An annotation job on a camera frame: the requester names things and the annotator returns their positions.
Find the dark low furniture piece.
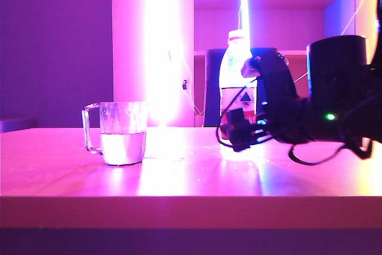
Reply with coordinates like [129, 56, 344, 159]
[0, 118, 37, 134]

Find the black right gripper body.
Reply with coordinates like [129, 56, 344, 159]
[257, 50, 314, 145]

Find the dark chair backrest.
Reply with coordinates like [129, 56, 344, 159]
[204, 48, 279, 127]

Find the clear glass mug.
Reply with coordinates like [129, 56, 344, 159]
[81, 102, 149, 168]

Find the wide bright light tube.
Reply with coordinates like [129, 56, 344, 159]
[145, 0, 185, 127]

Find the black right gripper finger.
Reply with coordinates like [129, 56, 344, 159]
[221, 107, 258, 152]
[240, 56, 263, 79]

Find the long white cable with switch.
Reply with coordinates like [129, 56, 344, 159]
[294, 0, 377, 84]

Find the thin white cable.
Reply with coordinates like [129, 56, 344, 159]
[166, 48, 204, 117]

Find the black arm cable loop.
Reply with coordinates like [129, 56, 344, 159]
[288, 143, 347, 167]

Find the thin light tube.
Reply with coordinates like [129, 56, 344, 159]
[239, 0, 251, 59]

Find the clear mineral water bottle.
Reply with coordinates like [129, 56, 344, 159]
[218, 29, 259, 160]

